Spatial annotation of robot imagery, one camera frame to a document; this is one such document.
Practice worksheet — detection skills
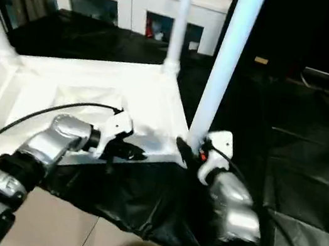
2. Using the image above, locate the white plastic table top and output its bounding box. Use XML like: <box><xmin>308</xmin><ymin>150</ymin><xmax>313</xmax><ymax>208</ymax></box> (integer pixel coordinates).
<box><xmin>0</xmin><ymin>36</ymin><xmax>205</xmax><ymax>215</ymax></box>

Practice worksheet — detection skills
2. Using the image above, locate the black work mat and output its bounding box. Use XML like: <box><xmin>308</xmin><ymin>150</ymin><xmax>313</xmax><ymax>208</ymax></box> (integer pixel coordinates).
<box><xmin>0</xmin><ymin>0</ymin><xmax>329</xmax><ymax>246</ymax></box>

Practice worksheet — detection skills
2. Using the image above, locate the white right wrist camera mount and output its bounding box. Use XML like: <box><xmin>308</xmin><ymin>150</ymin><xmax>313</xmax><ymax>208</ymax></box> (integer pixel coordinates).
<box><xmin>195</xmin><ymin>126</ymin><xmax>237</xmax><ymax>189</ymax></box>

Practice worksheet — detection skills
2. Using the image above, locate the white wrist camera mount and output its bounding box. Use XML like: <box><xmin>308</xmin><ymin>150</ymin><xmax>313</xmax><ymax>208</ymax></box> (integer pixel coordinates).
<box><xmin>195</xmin><ymin>126</ymin><xmax>237</xmax><ymax>189</ymax></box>
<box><xmin>91</xmin><ymin>105</ymin><xmax>137</xmax><ymax>164</ymax></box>

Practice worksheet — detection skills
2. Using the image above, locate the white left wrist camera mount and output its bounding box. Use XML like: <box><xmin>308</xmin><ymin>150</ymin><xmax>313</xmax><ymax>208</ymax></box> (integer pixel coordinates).
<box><xmin>91</xmin><ymin>105</ymin><xmax>137</xmax><ymax>164</ymax></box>

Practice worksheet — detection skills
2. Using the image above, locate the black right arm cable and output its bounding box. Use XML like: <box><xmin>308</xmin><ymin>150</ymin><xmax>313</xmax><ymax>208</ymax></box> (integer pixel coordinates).
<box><xmin>192</xmin><ymin>142</ymin><xmax>329</xmax><ymax>246</ymax></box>

